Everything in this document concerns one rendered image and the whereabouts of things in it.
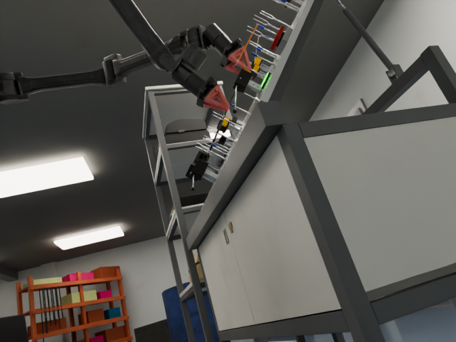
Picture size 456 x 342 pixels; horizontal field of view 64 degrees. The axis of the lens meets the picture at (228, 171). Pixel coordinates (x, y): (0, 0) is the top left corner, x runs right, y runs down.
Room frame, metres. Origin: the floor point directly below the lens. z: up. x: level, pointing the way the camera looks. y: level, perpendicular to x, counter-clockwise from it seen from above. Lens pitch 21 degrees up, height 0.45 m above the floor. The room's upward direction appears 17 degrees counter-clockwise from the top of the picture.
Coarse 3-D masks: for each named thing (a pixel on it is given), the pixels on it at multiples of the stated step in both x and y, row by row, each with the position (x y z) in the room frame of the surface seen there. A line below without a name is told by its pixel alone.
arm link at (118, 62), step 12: (180, 36) 0.98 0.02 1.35; (192, 36) 0.97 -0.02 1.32; (168, 48) 1.01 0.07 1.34; (180, 48) 1.00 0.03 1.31; (120, 60) 1.09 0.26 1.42; (132, 60) 1.07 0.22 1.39; (144, 60) 1.06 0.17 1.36; (120, 72) 1.11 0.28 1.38; (132, 72) 1.14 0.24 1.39; (120, 84) 1.17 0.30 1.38
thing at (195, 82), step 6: (192, 78) 0.95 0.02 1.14; (198, 78) 0.95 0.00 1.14; (210, 78) 0.94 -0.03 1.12; (186, 84) 0.96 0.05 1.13; (192, 84) 0.95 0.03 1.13; (198, 84) 0.95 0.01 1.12; (204, 84) 0.94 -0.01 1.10; (192, 90) 0.97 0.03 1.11; (198, 90) 0.96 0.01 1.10; (204, 90) 0.97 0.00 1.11; (198, 96) 0.97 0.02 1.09
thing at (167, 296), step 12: (168, 288) 3.76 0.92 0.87; (168, 300) 3.77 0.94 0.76; (192, 300) 3.71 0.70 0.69; (204, 300) 3.75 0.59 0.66; (168, 312) 3.80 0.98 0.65; (180, 312) 3.71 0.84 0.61; (192, 312) 3.70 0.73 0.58; (168, 324) 3.87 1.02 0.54; (180, 324) 3.72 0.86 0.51; (192, 324) 3.70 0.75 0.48; (180, 336) 3.73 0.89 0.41; (216, 336) 3.78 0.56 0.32
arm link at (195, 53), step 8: (192, 48) 0.92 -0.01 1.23; (200, 48) 0.92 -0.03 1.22; (160, 56) 0.88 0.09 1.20; (168, 56) 0.89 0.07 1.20; (184, 56) 0.92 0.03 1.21; (192, 56) 0.92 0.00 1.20; (200, 56) 0.93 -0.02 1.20; (168, 64) 0.90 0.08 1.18; (176, 64) 0.91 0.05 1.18; (192, 64) 0.93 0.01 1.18; (200, 64) 0.95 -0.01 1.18; (168, 72) 0.96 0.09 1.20
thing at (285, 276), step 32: (256, 192) 0.97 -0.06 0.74; (288, 192) 0.81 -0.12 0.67; (256, 224) 1.03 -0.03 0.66; (288, 224) 0.86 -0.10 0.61; (256, 256) 1.11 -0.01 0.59; (288, 256) 0.91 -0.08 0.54; (320, 256) 0.78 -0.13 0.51; (256, 288) 1.18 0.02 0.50; (288, 288) 0.97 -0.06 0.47; (320, 288) 0.82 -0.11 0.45; (256, 320) 1.26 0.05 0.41
